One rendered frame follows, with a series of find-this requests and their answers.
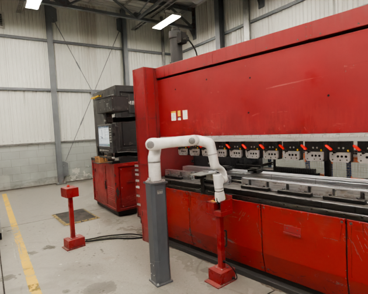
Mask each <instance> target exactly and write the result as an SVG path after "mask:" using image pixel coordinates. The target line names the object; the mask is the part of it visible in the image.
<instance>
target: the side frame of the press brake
mask: <svg viewBox="0 0 368 294"><path fill-rule="evenodd" d="M158 80H161V79H156V73H155V68H149V67H144V66H143V67H141V68H137V69H134V70H133V89H134V108H135V118H136V137H137V156H138V175H139V185H140V204H141V223H142V233H143V241H145V242H148V243H149V238H148V219H147V199H146V189H145V184H144V183H143V181H146V180H147V179H148V178H149V174H148V154H149V150H148V149H147V148H146V147H145V143H146V141H147V140H148V139H150V138H161V137H160V126H159V105H158V84H157V81H158ZM160 160H161V177H162V176H165V170H166V169H173V170H183V168H182V167H183V166H187V165H193V166H194V163H193V162H192V160H193V156H191V155H179V152H178V148H177V147H174V148H165V149H161V155H160Z"/></svg>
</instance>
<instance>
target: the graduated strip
mask: <svg viewBox="0 0 368 294"><path fill-rule="evenodd" d="M204 137H209V138H211V139H235V138H338V137H368V132H364V133H336V134H280V135H225V136H204Z"/></svg>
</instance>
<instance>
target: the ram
mask: <svg viewBox="0 0 368 294"><path fill-rule="evenodd" d="M157 84H158V105H159V126H160V137H180V136H188V135H201V136H225V135H280V134H336V133H364V132H368V29H363V30H359V31H354V32H351V33H347V34H343V35H340V36H335V37H331V38H326V39H323V40H319V41H315V42H311V43H307V44H302V45H298V46H295V47H290V48H286V49H283V50H279V51H274V52H270V53H267V54H262V55H258V56H255V57H251V58H246V59H242V60H239V61H234V62H230V63H227V64H222V65H218V66H214V67H210V68H206V69H201V70H198V71H194V72H189V73H185V74H182V75H178V76H173V77H170V78H166V79H161V80H158V81H157ZM182 110H188V119H187V120H183V113H182ZM172 111H176V121H172V118H171V112H172ZM178 111H180V116H178ZM178 117H180V119H181V120H178ZM213 140H214V142H238V141H368V137H338V138H235V139H213Z"/></svg>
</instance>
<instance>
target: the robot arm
mask: <svg viewBox="0 0 368 294"><path fill-rule="evenodd" d="M195 145H197V146H202V147H204V148H206V149H207V155H208V158H209V163H210V167H211V168H212V169H217V170H218V171H219V173H216V174H213V181H214V189H215V202H217V204H219V205H220V201H224V200H225V194H224V187H223V184H224V183H226V182H227V181H228V177H227V172H226V170H225V168H223V167H222V166H221V165H220V164H219V161H218V155H217V150H216V145H215V142H214V140H213V139H211V138H209V137H206V136H201V135H188V136H175V137H169V138H150V139H148V140H147V141H146V143H145V147H146V148H147V149H148V150H149V154H148V174H149V178H148V179H147V180H146V181H145V182H146V183H161V182H164V181H165V179H162V178H161V160H160V155H161V149H165V148H174V147H183V146H195Z"/></svg>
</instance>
